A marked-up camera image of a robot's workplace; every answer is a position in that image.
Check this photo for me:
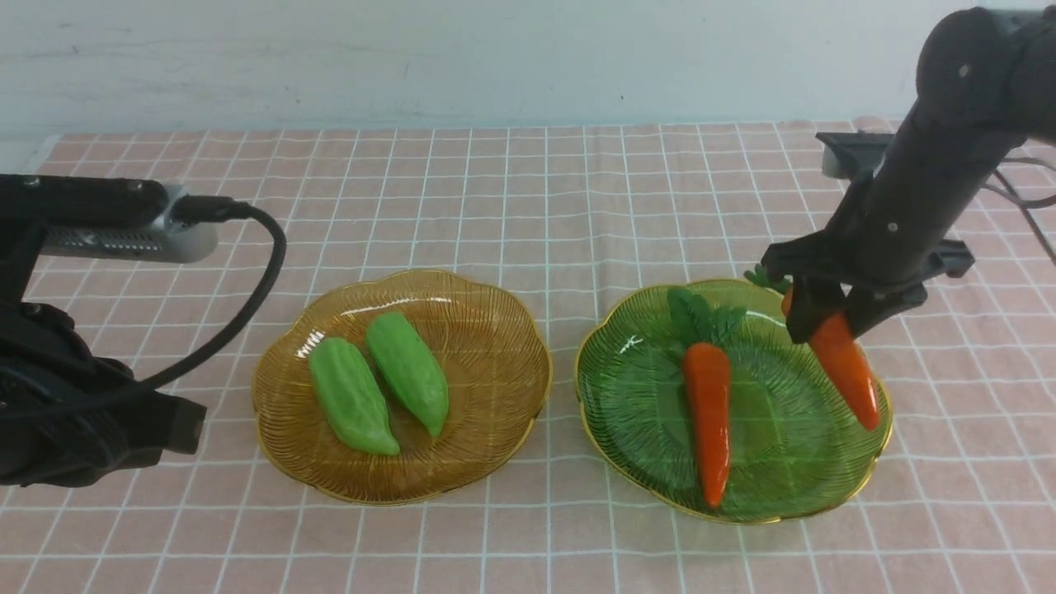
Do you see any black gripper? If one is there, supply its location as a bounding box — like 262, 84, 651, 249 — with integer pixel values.
1, 302, 207, 488
761, 233, 976, 344

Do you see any orange toy carrot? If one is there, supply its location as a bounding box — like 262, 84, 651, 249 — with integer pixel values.
744, 266, 882, 431
667, 286, 746, 511

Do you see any green toy gourd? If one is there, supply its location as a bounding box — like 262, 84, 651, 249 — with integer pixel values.
365, 311, 450, 439
307, 336, 401, 456

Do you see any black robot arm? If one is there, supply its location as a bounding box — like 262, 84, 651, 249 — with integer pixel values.
1, 7, 1055, 488

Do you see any green plastic plate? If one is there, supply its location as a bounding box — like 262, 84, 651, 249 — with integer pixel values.
576, 279, 893, 524

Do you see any amber plastic plate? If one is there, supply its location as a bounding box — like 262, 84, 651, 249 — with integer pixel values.
252, 268, 552, 505

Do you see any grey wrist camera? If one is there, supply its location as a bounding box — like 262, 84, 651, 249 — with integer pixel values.
815, 130, 895, 181

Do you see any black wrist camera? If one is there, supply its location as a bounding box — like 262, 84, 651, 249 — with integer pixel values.
1, 174, 219, 264

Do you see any black camera cable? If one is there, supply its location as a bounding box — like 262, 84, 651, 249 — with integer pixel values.
0, 196, 288, 426

